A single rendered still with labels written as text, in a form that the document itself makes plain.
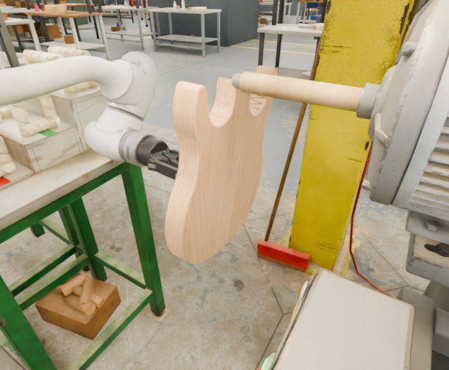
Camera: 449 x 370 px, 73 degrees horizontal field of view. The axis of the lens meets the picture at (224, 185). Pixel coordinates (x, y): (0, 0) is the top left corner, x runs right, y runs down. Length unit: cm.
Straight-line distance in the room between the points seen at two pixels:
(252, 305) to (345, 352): 140
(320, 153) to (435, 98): 118
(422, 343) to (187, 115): 43
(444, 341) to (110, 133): 76
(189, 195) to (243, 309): 119
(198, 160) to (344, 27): 96
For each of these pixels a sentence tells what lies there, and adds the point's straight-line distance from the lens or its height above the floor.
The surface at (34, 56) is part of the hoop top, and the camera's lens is 115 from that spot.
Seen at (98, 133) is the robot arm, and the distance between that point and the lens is 87.
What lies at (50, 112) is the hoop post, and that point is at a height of 107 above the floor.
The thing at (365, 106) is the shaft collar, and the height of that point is 125.
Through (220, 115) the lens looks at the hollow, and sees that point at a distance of 59.
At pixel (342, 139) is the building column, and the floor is 81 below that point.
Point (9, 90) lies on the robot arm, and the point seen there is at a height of 123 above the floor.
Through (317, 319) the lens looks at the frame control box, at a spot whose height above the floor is 112.
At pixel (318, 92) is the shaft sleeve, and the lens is 46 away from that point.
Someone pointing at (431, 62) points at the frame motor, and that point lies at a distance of 35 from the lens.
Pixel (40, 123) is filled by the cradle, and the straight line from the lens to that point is 102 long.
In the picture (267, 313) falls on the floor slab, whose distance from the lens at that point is 167.
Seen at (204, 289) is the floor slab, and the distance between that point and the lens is 175.
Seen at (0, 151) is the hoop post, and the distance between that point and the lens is 100.
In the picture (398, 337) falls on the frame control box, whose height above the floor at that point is 112.
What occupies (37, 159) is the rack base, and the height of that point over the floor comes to 97.
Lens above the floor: 138
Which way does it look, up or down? 33 degrees down
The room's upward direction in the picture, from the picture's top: straight up
